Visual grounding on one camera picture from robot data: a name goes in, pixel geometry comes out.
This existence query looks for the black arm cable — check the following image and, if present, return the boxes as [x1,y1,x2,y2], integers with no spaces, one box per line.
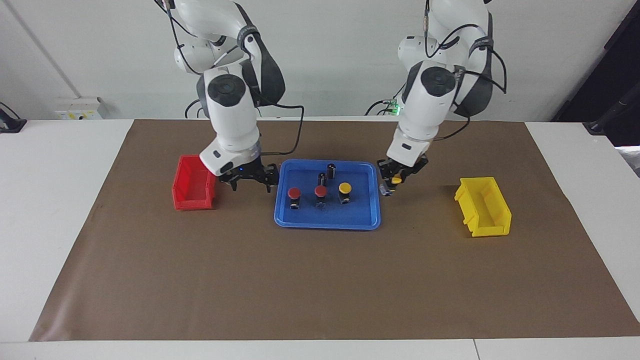
[250,30,306,156]
[424,0,509,142]

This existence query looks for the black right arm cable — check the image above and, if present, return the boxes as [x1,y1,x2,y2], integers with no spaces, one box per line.
[250,30,306,156]

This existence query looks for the black background panel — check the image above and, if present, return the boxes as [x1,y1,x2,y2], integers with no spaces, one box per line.
[552,0,640,148]

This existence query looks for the black tripod pole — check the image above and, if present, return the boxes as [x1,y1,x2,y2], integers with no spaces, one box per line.
[584,95,640,137]

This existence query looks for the black base cable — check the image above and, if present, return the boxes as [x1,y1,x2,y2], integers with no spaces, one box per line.
[184,98,207,119]
[364,82,407,117]

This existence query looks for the brown paper mat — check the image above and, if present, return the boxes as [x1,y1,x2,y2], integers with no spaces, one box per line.
[29,119,640,342]

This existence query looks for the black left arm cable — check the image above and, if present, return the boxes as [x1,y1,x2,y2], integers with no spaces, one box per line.
[424,0,509,142]

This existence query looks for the blue plastic tray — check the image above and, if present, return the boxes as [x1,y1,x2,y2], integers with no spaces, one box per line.
[273,159,382,231]

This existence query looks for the yellow plastic bin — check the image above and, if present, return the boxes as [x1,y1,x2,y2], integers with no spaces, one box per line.
[454,176,512,237]

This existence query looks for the black right base cable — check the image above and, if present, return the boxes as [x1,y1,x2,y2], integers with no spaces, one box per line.
[184,98,207,119]

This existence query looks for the black left base cable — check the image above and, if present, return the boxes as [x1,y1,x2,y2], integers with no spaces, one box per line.
[364,82,407,117]

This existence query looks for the red plastic bin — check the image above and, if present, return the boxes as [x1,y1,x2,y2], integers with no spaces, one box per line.
[172,154,220,211]

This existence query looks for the black clamp on table edge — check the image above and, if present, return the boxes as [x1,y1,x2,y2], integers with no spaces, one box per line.
[0,102,28,134]

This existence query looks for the white wall socket box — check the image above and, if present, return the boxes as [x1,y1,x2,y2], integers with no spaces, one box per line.
[54,96,104,120]

